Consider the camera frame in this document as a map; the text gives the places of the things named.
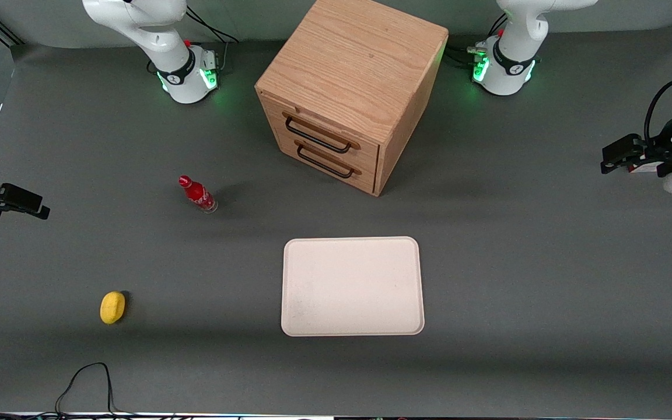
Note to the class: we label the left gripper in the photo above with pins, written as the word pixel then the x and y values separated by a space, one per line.
pixel 655 154

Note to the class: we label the red cookie box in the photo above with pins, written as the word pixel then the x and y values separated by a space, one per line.
pixel 642 168

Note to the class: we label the cream rectangular tray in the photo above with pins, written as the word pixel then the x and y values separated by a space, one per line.
pixel 350 286

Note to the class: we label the yellow lemon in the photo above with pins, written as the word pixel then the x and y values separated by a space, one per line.
pixel 112 307

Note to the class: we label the red cola bottle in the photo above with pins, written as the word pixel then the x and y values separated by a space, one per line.
pixel 198 193

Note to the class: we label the wooden drawer front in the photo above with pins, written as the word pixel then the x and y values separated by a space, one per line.
pixel 365 153
pixel 365 178

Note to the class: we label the wooden drawer cabinet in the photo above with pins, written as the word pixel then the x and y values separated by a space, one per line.
pixel 353 64

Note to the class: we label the black frame rail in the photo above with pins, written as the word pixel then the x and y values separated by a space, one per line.
pixel 0 30

